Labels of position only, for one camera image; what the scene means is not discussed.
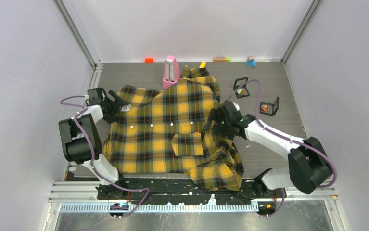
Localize yellow plaid flannel shirt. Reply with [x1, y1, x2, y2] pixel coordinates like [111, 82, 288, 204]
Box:
[103, 67, 244, 191]

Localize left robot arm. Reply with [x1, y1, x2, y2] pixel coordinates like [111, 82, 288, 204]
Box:
[58, 88, 130, 199]

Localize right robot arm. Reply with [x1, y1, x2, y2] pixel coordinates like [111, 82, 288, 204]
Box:
[204, 100, 334, 198]

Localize black display box far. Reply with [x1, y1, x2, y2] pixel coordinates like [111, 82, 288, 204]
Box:
[233, 77, 250, 99]

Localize black display box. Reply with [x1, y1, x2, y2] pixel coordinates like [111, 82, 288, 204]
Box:
[233, 77, 250, 99]
[259, 96, 280, 116]

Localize black display box near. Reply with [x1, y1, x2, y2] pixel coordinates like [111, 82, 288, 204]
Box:
[259, 96, 280, 116]

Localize yellow curved block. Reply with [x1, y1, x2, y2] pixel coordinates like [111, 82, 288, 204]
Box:
[199, 61, 206, 69]

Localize tan and green blocks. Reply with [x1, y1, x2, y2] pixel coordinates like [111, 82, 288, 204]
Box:
[213, 56, 231, 62]

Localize blue triangle block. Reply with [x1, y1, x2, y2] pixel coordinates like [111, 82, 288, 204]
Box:
[245, 56, 257, 68]

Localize pink metronome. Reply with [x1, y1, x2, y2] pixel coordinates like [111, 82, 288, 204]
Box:
[162, 55, 181, 89]

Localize red block at wall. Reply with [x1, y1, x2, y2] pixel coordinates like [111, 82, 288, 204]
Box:
[144, 57, 154, 63]

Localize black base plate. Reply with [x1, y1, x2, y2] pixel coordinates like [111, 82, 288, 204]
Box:
[95, 178, 286, 205]

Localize aluminium frame rail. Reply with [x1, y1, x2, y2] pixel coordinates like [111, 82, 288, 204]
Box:
[49, 178, 338, 205]

